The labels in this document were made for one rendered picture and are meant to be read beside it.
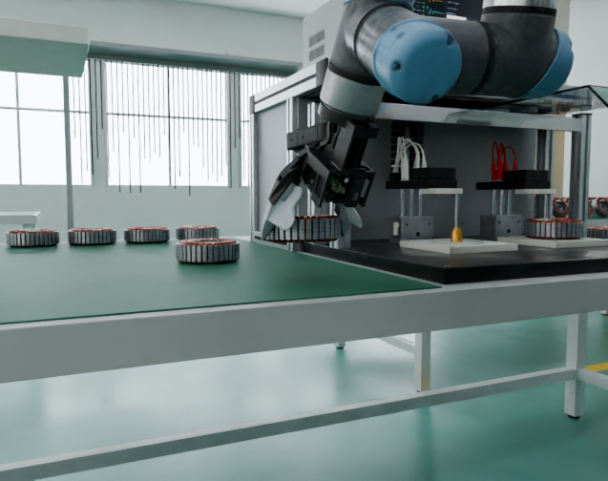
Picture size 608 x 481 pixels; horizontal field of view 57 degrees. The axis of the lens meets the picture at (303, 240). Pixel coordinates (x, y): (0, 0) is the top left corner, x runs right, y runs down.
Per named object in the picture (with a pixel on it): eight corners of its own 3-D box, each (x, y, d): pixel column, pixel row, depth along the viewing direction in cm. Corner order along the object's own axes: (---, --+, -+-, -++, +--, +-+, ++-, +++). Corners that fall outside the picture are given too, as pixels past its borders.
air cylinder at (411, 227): (432, 242, 115) (433, 216, 114) (402, 243, 112) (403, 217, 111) (418, 240, 119) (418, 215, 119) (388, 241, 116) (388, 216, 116)
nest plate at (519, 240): (612, 245, 108) (612, 239, 108) (555, 248, 102) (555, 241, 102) (549, 240, 122) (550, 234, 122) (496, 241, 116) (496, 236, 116)
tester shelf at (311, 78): (591, 107, 128) (592, 87, 127) (325, 82, 100) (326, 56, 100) (463, 128, 168) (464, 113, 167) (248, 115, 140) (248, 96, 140)
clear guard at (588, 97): (703, 121, 104) (705, 89, 104) (616, 114, 95) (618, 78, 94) (559, 137, 134) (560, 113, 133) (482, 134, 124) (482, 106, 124)
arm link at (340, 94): (317, 61, 68) (370, 69, 72) (307, 96, 71) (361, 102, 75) (346, 82, 63) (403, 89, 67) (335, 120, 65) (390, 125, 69)
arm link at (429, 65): (509, 33, 52) (454, 9, 61) (400, 23, 49) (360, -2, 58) (483, 114, 57) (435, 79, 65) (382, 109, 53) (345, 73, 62)
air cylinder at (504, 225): (521, 239, 125) (522, 214, 124) (495, 240, 122) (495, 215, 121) (504, 237, 129) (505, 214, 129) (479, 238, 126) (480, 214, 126)
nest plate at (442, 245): (517, 250, 99) (518, 243, 99) (450, 254, 93) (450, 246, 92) (461, 243, 112) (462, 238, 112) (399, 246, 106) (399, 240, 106)
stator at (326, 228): (356, 240, 79) (355, 214, 79) (285, 243, 74) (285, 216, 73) (316, 238, 89) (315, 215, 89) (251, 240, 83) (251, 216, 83)
